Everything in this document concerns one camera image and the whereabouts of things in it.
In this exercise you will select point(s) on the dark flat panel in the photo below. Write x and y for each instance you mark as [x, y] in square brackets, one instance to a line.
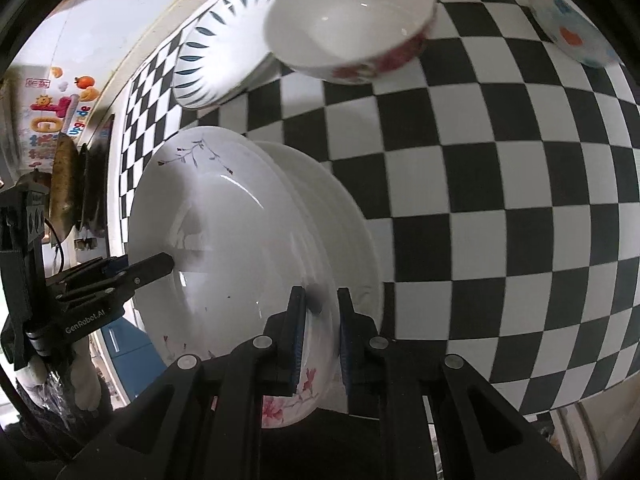
[95, 185]

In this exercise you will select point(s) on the black white checkered tablecloth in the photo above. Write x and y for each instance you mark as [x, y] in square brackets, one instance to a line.
[500, 185]

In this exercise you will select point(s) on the blue cabinet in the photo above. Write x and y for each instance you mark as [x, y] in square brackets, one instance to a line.
[125, 355]

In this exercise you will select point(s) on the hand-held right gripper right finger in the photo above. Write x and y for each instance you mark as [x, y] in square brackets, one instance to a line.
[357, 360]

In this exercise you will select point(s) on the person's left hand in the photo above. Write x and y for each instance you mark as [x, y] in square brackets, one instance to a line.
[85, 380]

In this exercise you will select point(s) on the white plate floral branch print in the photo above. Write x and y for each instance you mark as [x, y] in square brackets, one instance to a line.
[225, 210]

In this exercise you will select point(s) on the white plate blue leaf rim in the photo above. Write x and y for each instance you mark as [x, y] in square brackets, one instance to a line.
[225, 45]

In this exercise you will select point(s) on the brown woven item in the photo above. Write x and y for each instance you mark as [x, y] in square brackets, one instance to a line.
[64, 185]

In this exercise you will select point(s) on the colourful wall poster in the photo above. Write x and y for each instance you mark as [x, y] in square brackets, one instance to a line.
[50, 110]

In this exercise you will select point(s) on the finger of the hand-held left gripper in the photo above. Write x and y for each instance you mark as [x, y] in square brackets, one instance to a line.
[105, 267]
[150, 270]

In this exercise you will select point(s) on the white bowl red flower print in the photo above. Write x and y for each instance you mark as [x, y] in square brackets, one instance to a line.
[345, 15]

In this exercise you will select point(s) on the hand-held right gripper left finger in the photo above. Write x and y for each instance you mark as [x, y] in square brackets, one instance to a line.
[280, 360]

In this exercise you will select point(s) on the plain white plate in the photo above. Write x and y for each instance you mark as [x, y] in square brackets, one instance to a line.
[320, 200]
[362, 265]

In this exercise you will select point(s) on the white bowl coloured dots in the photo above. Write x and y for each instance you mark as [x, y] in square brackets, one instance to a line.
[565, 15]

